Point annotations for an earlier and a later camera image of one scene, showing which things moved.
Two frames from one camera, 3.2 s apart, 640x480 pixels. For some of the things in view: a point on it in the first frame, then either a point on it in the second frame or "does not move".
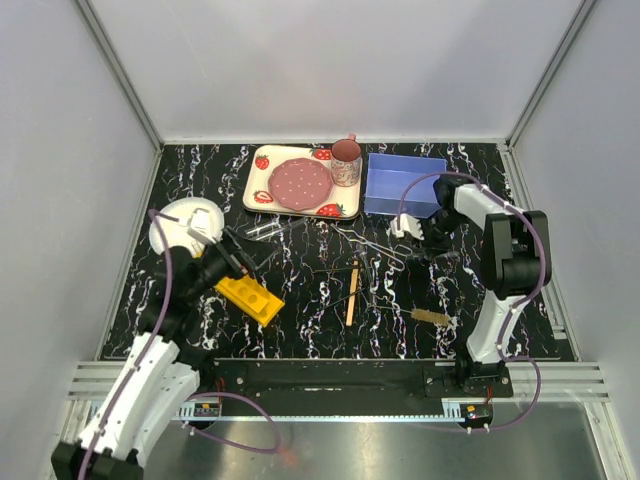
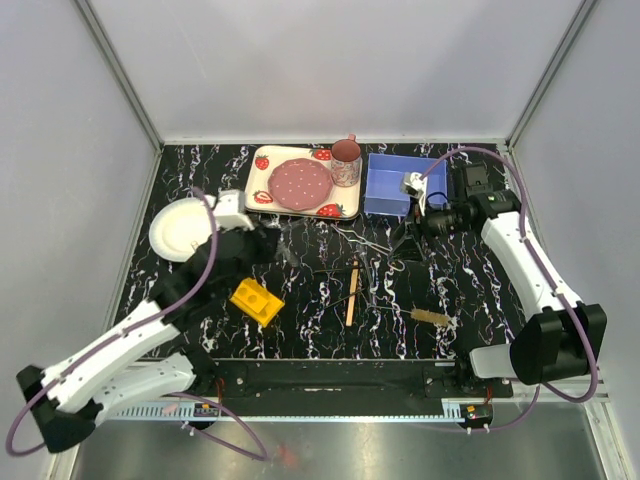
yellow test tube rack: (246, 297) does not move
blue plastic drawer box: (388, 177) does not move
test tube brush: (427, 316) does not move
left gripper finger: (247, 263) -> (284, 252)
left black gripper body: (246, 253) -> (261, 251)
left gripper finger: (229, 235) -> (290, 225)
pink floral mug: (346, 161) does not move
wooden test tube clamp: (354, 285) does not move
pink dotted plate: (299, 183) does not move
